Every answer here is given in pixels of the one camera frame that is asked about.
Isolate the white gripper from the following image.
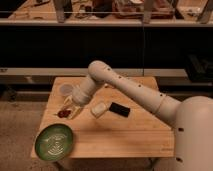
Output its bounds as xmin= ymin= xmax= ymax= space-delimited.
xmin=58 ymin=95 xmax=83 ymax=119

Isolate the red pepper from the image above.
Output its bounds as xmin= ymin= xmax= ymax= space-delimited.
xmin=56 ymin=110 xmax=71 ymax=118

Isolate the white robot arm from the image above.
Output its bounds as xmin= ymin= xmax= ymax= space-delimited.
xmin=61 ymin=60 xmax=213 ymax=171

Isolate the green ceramic bowl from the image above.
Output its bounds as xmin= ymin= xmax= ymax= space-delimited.
xmin=34 ymin=123 xmax=74 ymax=162

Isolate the translucent plastic cup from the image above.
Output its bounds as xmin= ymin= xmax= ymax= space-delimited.
xmin=59 ymin=84 xmax=73 ymax=97

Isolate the wooden table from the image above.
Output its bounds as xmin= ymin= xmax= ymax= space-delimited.
xmin=40 ymin=77 xmax=174 ymax=158

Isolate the black rectangular pouch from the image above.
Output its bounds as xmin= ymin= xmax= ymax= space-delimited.
xmin=109 ymin=102 xmax=130 ymax=117

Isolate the red tray on shelf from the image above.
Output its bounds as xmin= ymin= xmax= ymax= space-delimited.
xmin=112 ymin=0 xmax=174 ymax=19

